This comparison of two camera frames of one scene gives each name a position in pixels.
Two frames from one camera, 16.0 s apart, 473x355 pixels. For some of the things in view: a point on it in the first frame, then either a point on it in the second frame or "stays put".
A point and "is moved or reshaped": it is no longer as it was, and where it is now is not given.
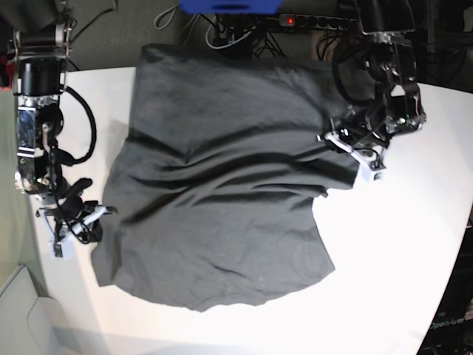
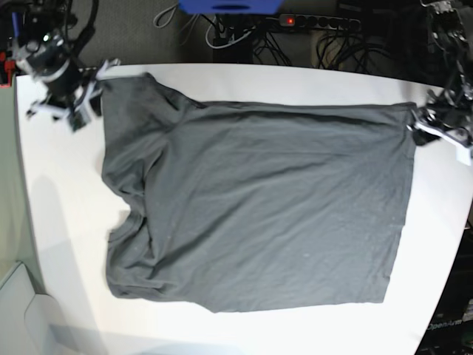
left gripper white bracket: (61, 249) -> (79, 111)
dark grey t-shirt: (213, 172) is moved or reshaped
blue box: (228, 7) stays put
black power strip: (315, 21) stays put
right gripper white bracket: (373, 158) -> (460, 137)
